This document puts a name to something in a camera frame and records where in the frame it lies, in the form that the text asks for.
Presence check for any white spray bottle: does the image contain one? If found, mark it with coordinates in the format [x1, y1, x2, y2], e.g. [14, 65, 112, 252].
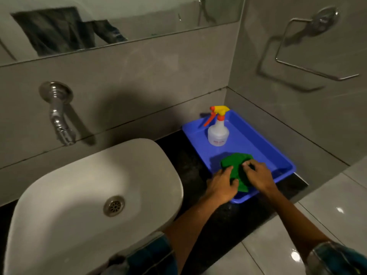
[204, 105, 230, 147]

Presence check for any green cleaning cloth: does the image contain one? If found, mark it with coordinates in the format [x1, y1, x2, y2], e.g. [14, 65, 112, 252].
[220, 153, 254, 193]

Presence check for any chrome wall faucet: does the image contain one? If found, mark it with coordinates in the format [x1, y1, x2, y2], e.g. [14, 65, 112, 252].
[39, 81, 76, 146]

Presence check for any chrome towel ring holder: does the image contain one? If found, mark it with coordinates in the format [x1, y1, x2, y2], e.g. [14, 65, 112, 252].
[275, 6, 360, 82]

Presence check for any person's right hand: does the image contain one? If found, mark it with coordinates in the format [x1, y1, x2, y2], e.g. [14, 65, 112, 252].
[242, 160, 278, 196]

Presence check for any white ceramic sink basin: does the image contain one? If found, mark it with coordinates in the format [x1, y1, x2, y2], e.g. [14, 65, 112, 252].
[3, 138, 184, 275]

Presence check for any person's right forearm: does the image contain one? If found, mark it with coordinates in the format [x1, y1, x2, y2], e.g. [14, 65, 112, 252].
[265, 189, 330, 259]

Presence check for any person's left hand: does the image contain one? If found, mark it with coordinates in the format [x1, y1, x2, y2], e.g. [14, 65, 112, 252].
[205, 166, 240, 205]

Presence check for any person's left forearm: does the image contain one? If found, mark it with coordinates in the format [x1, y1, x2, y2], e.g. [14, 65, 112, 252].
[164, 195, 225, 275]

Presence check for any blue plastic tray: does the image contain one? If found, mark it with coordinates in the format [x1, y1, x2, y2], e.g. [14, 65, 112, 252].
[182, 109, 296, 204]

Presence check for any wall mirror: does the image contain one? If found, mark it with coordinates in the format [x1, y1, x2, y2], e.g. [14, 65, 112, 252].
[0, 0, 246, 67]

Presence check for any chrome sink drain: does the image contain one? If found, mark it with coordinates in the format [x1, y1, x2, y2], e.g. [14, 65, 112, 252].
[103, 196, 125, 217]

